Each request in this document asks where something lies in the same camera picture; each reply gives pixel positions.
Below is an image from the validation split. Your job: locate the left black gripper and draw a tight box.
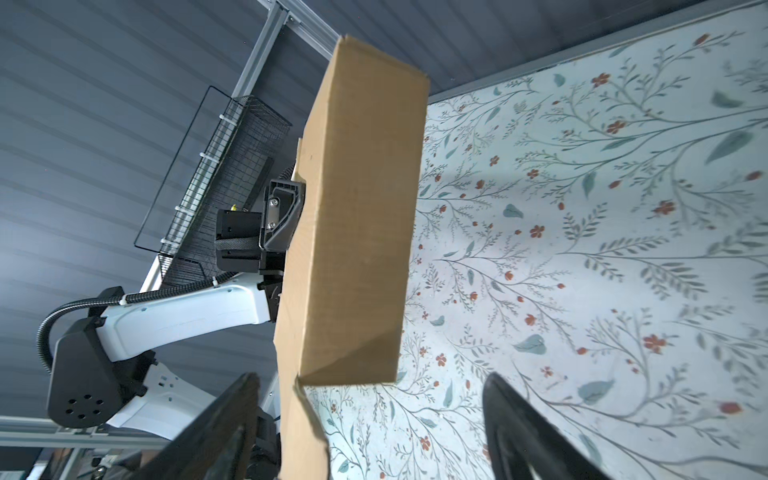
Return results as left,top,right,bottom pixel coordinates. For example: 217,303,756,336
214,179,306,318

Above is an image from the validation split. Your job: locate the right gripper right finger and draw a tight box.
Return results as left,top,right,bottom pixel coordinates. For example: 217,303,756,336
482,372,606,480

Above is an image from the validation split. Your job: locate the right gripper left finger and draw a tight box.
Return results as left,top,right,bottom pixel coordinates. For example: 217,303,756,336
130,373,260,480

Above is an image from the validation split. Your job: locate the brown cardboard box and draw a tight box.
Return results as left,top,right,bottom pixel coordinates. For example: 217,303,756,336
274,36,430,479

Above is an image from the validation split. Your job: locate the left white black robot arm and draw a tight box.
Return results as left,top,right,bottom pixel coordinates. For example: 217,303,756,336
36,179,306,440

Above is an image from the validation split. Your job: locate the floral table mat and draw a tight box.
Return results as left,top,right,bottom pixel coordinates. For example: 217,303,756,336
310,2,767,479

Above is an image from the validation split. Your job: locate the black wire basket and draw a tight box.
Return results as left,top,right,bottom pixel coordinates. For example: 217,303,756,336
133,85,292,287

